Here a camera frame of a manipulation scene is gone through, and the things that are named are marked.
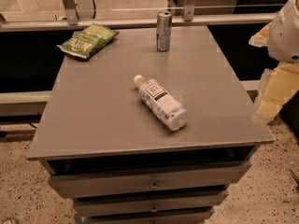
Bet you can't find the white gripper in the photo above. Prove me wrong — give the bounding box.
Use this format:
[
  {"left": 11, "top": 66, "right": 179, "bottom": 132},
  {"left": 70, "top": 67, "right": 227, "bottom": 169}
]
[{"left": 249, "top": 0, "right": 299, "bottom": 124}]

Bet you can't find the clear plastic water bottle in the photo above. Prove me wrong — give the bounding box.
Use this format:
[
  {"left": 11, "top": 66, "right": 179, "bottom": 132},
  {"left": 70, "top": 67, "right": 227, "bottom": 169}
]
[{"left": 134, "top": 75, "right": 187, "bottom": 131}]

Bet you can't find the silver drink can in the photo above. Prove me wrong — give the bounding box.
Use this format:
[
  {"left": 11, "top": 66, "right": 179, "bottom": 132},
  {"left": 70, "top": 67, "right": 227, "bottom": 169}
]
[{"left": 156, "top": 11, "right": 172, "bottom": 51}]

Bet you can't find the bottom grey drawer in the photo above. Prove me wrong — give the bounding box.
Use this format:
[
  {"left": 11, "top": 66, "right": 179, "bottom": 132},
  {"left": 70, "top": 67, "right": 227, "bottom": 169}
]
[{"left": 89, "top": 207, "right": 214, "bottom": 224}]

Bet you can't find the grey drawer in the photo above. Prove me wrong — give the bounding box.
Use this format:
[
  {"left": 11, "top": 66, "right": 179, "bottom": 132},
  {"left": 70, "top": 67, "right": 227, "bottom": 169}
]
[
  {"left": 89, "top": 207, "right": 214, "bottom": 224},
  {"left": 49, "top": 161, "right": 251, "bottom": 198},
  {"left": 74, "top": 190, "right": 228, "bottom": 217}
]

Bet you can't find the green chip bag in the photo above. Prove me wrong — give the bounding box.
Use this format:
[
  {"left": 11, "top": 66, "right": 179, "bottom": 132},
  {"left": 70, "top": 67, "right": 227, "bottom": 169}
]
[{"left": 58, "top": 24, "right": 119, "bottom": 60}]

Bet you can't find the grey drawer cabinet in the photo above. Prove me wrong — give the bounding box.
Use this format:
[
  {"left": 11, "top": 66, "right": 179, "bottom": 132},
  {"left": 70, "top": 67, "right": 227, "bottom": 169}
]
[{"left": 26, "top": 25, "right": 276, "bottom": 224}]

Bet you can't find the top grey drawer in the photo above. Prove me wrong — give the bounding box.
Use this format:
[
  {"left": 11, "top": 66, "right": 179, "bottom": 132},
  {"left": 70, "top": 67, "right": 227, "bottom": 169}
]
[{"left": 49, "top": 161, "right": 251, "bottom": 198}]

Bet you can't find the middle grey drawer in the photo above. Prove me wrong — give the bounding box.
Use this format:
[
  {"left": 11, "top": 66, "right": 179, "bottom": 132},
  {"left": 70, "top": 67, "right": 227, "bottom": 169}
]
[{"left": 74, "top": 190, "right": 228, "bottom": 217}]

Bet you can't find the metal railing frame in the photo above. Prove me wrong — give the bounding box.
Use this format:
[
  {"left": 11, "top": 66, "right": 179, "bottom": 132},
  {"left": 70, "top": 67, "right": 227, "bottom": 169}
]
[{"left": 0, "top": 0, "right": 288, "bottom": 31}]

